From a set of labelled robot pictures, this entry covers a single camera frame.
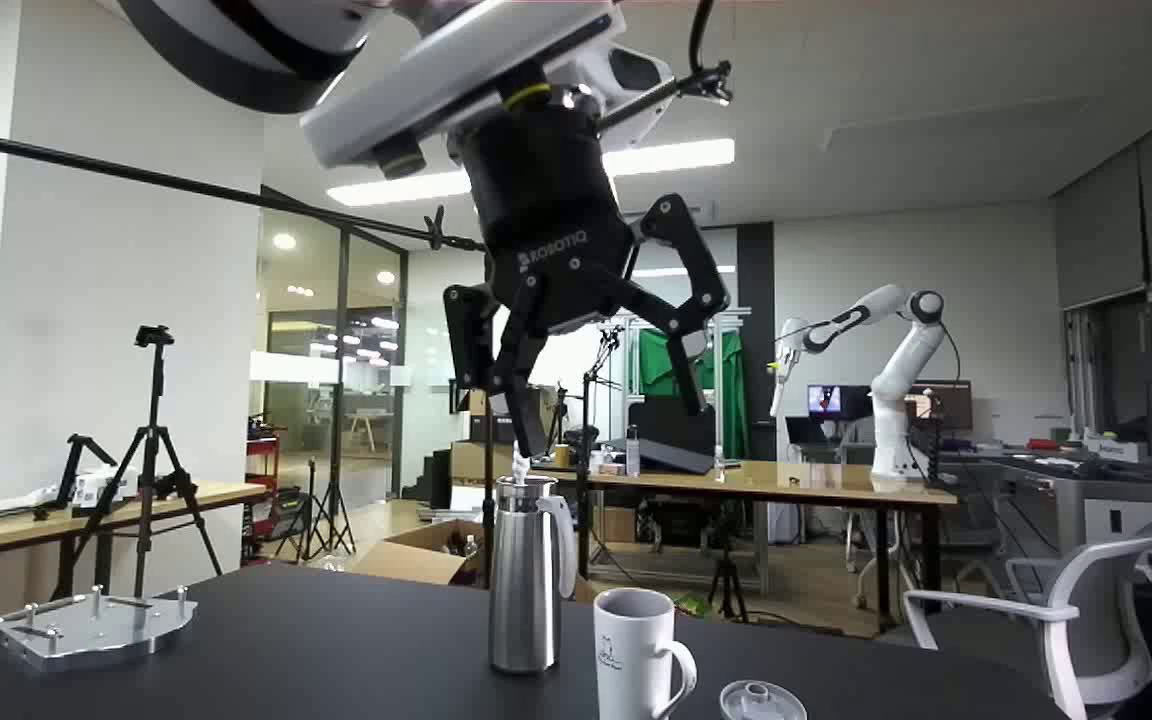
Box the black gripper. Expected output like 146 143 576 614
439 83 735 463

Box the silver metal flask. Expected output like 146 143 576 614
488 479 568 678

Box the green screen backdrop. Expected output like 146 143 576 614
635 327 755 463

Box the black vertical stand pole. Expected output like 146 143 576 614
475 384 498 590

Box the wooden table with black legs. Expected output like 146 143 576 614
447 453 961 641

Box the cardboard box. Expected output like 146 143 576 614
350 515 488 590

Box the white ceramic mug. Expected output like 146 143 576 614
589 583 703 720

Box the clear glass lid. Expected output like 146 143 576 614
717 677 813 720

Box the black horizontal boom pole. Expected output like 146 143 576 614
0 117 488 256

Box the white office chair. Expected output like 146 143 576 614
898 527 1152 720

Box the small black tripod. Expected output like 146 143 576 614
32 433 121 524

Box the clear acrylic tray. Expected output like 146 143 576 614
0 580 203 672

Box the long wooden bench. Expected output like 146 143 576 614
0 476 271 567

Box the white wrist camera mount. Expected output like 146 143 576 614
298 0 677 182

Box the tall black camera tripod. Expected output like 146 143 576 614
52 321 226 598

